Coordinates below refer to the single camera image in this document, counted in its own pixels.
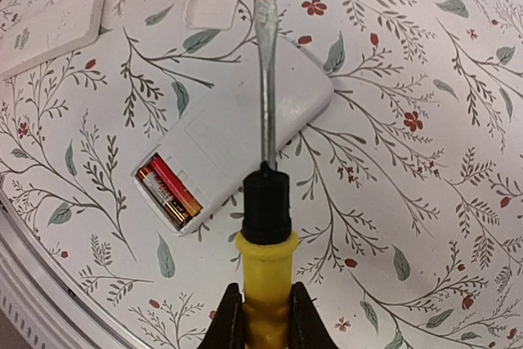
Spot yellow handled screwdriver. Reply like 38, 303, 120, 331
236, 0, 298, 348

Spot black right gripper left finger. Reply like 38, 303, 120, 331
198, 283, 245, 349

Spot white remote with green logo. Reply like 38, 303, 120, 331
1, 0, 105, 80

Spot white remote control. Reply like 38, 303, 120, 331
141, 38, 333, 236

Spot white battery cover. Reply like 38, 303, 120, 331
184, 0, 237, 31

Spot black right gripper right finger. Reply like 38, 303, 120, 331
289, 282, 338, 349

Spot floral patterned table mat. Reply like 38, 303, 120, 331
1, 0, 522, 348

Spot front aluminium rail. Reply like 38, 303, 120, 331
1, 195, 148, 348

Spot red gold battery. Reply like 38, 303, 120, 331
150, 154, 203, 217

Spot gold black battery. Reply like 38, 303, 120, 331
136, 165, 191, 230

